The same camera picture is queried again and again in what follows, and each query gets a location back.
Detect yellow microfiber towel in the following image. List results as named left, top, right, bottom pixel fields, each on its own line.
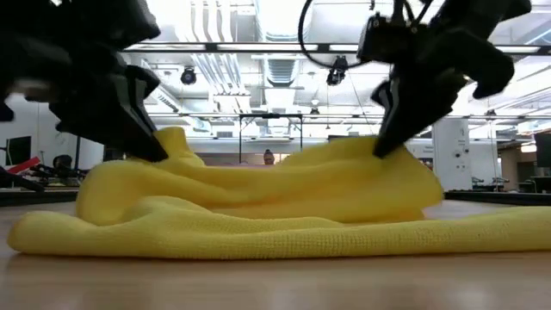
left=6, top=126, right=551, bottom=261

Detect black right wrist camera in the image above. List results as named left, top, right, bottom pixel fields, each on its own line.
left=356, top=12, right=415, bottom=65

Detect black monitor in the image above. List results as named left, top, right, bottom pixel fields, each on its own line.
left=535, top=131, right=551, bottom=170
left=4, top=135, right=34, bottom=167

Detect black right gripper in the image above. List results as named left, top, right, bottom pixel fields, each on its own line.
left=370, top=0, right=534, bottom=159

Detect black background robot arms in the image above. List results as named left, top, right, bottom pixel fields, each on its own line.
left=0, top=153, right=90, bottom=193

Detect white column with signs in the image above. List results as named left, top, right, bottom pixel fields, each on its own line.
left=431, top=118, right=471, bottom=191

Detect black ceiling spotlight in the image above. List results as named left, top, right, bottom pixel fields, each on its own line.
left=179, top=66, right=198, bottom=86

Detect red background object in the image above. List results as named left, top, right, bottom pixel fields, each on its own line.
left=6, top=156, right=42, bottom=176

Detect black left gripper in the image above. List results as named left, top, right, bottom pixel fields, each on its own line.
left=0, top=0, right=170, bottom=164

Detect black metal frame stand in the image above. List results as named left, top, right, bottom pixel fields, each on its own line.
left=145, top=112, right=380, bottom=165

